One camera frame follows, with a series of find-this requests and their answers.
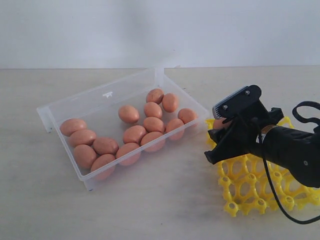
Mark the yellow plastic egg tray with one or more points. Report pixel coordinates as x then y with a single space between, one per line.
246 187

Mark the brown egg top back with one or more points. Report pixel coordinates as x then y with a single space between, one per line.
155 95

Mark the brown egg right edge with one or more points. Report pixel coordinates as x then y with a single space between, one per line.
173 125

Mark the brown egg front corner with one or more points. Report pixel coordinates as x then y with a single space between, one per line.
101 162

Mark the brown egg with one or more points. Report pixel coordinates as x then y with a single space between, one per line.
154 124
105 145
84 155
69 126
134 134
128 114
82 137
219 124
155 143
187 115
127 149
170 102
155 95
152 109

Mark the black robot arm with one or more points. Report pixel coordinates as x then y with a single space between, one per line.
295 150

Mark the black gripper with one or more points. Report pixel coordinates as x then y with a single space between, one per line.
241 136

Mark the clear plastic storage box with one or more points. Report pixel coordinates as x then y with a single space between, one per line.
99 106

